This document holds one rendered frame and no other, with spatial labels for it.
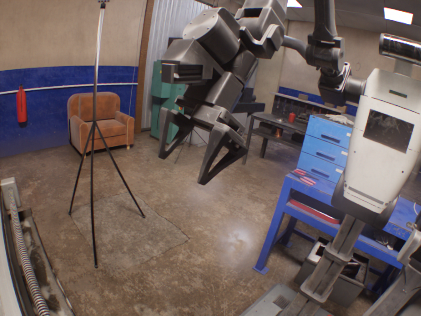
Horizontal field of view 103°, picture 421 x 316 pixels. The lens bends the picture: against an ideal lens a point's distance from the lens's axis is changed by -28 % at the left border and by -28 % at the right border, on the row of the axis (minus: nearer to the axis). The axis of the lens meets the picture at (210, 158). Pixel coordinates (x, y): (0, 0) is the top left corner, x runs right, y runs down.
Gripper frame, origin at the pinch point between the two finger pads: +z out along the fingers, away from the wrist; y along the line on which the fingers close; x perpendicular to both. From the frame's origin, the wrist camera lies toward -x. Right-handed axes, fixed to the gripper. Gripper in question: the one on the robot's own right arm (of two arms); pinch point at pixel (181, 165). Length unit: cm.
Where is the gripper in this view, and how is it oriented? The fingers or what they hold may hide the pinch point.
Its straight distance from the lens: 34.6
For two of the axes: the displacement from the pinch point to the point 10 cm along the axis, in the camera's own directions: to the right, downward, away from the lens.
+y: 6.9, 3.5, -6.4
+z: -4.7, 8.8, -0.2
